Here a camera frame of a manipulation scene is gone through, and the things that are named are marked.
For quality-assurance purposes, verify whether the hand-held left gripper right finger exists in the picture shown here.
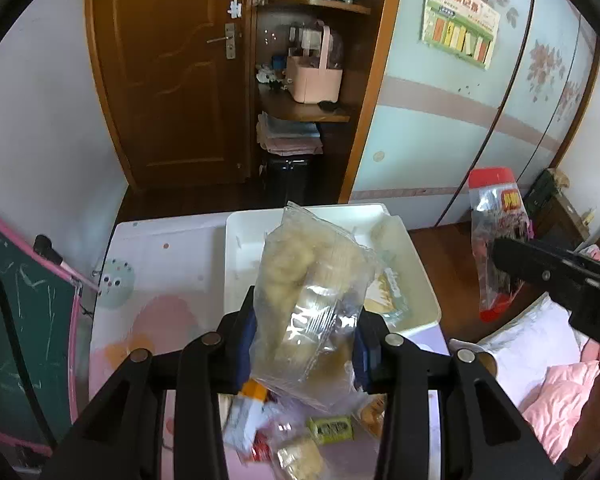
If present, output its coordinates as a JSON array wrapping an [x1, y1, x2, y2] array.
[[352, 310, 566, 480]]

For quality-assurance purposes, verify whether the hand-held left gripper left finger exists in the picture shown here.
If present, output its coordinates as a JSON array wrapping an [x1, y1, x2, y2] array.
[[40, 285, 257, 480]]

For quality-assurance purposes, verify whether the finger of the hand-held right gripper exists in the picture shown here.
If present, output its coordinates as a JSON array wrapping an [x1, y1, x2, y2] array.
[[492, 237, 596, 306]]

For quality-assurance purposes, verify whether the red-topped clear snack bag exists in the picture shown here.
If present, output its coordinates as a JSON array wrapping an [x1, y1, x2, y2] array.
[[467, 167, 533, 323]]

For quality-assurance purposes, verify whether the white plastic bin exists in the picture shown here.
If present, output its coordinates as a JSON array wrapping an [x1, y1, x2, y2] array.
[[224, 203, 442, 336]]

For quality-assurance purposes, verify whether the clear pastry bag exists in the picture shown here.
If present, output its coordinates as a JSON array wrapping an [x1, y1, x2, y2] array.
[[250, 201, 381, 413]]

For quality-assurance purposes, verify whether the dark green crate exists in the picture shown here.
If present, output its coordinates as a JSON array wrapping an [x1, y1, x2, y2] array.
[[522, 169, 561, 221]]

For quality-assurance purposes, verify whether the green snack packet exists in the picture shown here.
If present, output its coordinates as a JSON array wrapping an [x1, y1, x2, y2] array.
[[307, 415, 356, 445]]

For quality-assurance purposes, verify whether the orange white snack packet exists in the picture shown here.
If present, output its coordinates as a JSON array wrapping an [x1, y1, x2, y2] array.
[[222, 380, 269, 453]]

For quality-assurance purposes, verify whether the white pillow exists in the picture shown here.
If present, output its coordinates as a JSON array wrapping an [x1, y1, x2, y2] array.
[[450, 295, 588, 411]]

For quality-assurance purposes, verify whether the pink blanket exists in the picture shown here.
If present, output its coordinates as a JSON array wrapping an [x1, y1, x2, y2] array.
[[522, 340, 600, 463]]

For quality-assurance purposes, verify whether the pink printed table mat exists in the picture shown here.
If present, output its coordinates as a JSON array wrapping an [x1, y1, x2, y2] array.
[[87, 207, 451, 480]]

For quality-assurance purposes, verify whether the clear cracker packet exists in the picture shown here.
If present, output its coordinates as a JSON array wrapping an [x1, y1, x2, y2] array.
[[272, 430, 326, 480]]

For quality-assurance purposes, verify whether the red white snack packet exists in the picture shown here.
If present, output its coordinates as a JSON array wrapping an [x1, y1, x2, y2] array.
[[250, 432, 276, 466]]

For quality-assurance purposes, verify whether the pale blue flowered wardrobe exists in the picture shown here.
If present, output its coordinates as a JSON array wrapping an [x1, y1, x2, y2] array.
[[340, 0, 600, 231]]

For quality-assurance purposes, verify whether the stack of folded towels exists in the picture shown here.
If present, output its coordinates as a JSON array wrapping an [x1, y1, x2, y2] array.
[[256, 112, 325, 156]]

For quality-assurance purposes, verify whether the wooden corner shelf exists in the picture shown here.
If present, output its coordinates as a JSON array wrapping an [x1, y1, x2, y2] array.
[[250, 0, 406, 206]]

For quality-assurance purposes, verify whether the brown wooden door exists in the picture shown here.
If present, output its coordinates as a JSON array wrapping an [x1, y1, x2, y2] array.
[[85, 0, 256, 191]]

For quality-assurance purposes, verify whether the black brush pink handle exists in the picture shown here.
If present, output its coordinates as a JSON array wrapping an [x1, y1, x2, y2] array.
[[34, 234, 103, 295]]

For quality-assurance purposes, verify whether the green chalkboard pink frame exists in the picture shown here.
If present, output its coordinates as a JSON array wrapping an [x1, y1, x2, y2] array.
[[0, 202, 98, 461]]

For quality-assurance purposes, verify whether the black cable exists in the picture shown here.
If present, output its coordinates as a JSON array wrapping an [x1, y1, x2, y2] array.
[[0, 245, 56, 453]]

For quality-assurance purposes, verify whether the wall poster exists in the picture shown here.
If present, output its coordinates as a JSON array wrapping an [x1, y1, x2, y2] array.
[[420, 0, 502, 71]]

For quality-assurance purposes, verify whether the pink handled basket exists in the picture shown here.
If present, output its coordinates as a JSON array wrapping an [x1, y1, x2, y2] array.
[[285, 22, 343, 105]]

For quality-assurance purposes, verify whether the metal door handle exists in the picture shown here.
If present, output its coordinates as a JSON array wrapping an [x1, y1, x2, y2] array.
[[206, 22, 238, 60]]

